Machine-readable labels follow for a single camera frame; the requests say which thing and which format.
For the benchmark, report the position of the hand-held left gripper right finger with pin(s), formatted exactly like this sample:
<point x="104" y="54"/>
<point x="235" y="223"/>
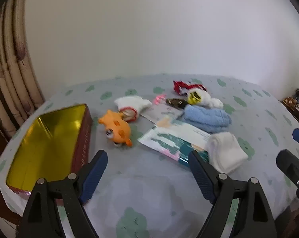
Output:
<point x="201" y="176"/>

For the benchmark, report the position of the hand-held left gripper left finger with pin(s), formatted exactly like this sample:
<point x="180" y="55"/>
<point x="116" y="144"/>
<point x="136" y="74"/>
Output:
<point x="95" y="176"/>

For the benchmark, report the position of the black bow hair clip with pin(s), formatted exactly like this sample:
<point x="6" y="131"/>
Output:
<point x="176" y="103"/>

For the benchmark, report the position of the plain white sock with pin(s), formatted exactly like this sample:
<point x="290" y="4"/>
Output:
<point x="226" y="151"/>

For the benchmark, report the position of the pile of colourful clutter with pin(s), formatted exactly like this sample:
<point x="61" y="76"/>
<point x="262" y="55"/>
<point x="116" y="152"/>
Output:
<point x="298" y="101"/>

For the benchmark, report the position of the cream paper packet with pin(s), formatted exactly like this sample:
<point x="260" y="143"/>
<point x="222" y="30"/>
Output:
<point x="189" y="132"/>

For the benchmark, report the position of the teal patterned packet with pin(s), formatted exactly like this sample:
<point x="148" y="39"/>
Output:
<point x="164" y="143"/>

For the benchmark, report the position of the orange plush toy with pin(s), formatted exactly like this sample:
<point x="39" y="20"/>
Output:
<point x="117" y="126"/>

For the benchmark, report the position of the light blue folded towel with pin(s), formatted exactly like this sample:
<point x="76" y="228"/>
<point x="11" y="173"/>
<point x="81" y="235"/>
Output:
<point x="206" y="119"/>

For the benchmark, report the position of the red tin box gold inside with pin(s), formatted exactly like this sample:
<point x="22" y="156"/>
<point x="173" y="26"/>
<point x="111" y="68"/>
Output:
<point x="45" y="141"/>

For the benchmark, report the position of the clear bag with pink ribbon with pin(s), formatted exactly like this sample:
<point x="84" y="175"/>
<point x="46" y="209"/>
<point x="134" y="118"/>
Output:
<point x="162" y="111"/>

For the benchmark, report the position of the white sock with red trim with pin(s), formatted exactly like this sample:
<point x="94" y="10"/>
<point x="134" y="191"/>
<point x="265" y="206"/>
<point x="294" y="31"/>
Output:
<point x="132" y="103"/>

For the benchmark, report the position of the red and white cloth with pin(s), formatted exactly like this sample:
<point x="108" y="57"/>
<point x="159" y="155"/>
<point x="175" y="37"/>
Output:
<point x="186" y="86"/>

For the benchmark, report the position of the beige patterned curtain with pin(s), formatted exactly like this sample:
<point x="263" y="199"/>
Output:
<point x="13" y="67"/>

